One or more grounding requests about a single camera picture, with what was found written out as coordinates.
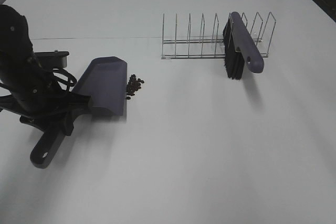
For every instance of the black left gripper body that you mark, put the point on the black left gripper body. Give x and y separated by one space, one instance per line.
50 115

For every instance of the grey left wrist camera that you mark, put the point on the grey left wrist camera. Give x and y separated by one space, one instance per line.
53 59

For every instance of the pile of coffee beans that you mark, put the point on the pile of coffee beans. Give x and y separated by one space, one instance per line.
134 85

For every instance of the metal wire rack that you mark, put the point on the metal wire rack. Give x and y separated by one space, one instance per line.
200 40

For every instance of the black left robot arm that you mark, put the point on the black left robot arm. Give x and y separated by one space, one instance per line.
39 86

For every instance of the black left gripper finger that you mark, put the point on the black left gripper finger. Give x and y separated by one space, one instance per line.
67 122

